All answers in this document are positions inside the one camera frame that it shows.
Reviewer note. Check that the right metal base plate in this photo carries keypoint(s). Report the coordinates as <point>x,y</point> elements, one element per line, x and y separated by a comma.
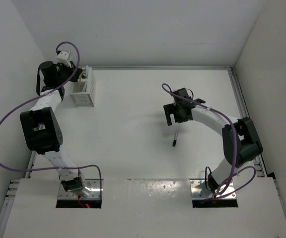
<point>200,192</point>

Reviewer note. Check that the white slatted organizer box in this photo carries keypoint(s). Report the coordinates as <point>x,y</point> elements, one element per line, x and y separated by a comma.
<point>86,96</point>

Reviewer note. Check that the metal base plate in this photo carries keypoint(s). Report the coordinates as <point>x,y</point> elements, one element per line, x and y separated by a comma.
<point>200,192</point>
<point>90,192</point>

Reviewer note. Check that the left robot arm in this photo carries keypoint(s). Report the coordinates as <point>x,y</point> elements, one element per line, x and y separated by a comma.
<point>41,129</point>

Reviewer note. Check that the light blue makeup stick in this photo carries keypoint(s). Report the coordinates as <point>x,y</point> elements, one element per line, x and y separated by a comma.
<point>86,71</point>

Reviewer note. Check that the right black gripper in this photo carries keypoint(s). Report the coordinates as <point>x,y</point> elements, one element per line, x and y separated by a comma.
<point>170,109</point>

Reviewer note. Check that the gold makeup pencil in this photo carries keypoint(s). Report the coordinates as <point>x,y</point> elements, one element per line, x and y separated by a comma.
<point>80,78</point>

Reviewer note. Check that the clear tube black cap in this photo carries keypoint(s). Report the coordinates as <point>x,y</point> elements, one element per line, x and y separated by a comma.
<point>175,138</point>

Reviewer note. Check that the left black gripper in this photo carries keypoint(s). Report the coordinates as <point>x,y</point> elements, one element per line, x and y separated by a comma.
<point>70,69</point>

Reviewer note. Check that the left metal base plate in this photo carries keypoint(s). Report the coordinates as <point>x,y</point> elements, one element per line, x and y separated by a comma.
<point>90,192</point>

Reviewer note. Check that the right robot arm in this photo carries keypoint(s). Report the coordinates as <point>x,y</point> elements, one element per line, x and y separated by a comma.
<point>240,139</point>

